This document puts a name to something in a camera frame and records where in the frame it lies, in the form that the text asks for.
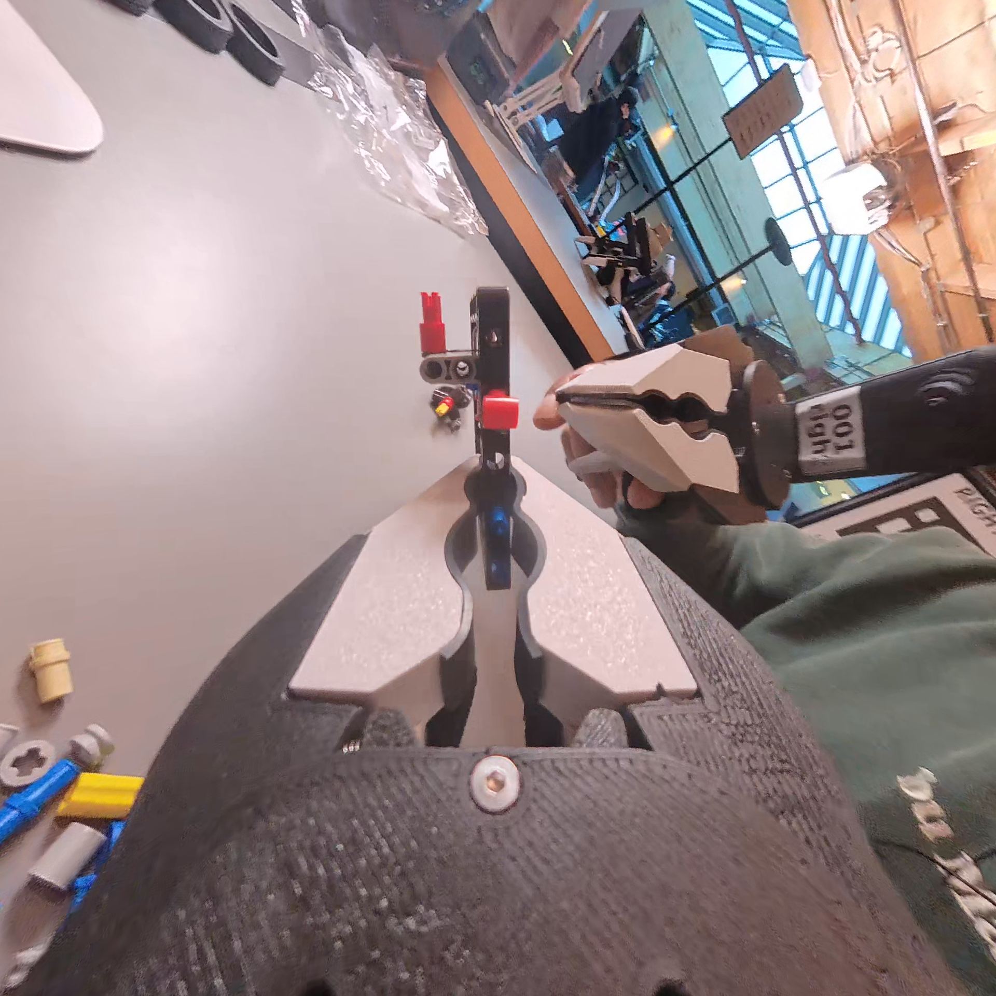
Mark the grey desk orange edge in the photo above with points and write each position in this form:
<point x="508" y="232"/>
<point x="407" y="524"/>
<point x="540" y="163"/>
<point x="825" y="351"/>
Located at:
<point x="529" y="194"/>

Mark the white book stand base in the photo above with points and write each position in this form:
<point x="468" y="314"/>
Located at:
<point x="39" y="93"/>

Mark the pile of small lego pieces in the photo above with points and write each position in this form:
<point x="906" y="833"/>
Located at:
<point x="97" y="794"/>

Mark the brown hanging sign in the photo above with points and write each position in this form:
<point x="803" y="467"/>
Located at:
<point x="762" y="113"/>

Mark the clear plastic bag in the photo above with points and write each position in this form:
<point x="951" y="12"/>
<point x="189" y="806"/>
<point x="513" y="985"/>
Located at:
<point x="389" y="132"/>

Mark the person's right hand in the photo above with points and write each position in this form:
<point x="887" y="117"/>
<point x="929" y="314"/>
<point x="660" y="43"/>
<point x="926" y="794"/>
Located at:
<point x="547" y="411"/>

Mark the grey lego gears yellow axle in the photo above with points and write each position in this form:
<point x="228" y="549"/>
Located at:
<point x="447" y="408"/>

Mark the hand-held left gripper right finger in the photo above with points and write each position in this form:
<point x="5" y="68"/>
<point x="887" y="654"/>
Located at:
<point x="599" y="615"/>

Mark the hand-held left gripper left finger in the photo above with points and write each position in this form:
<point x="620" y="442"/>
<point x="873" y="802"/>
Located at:
<point x="389" y="615"/>

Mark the black lego frame assembly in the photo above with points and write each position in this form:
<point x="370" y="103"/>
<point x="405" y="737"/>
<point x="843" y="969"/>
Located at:
<point x="492" y="334"/>

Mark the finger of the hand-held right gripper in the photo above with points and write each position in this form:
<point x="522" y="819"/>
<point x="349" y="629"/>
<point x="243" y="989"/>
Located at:
<point x="677" y="373"/>
<point x="685" y="463"/>

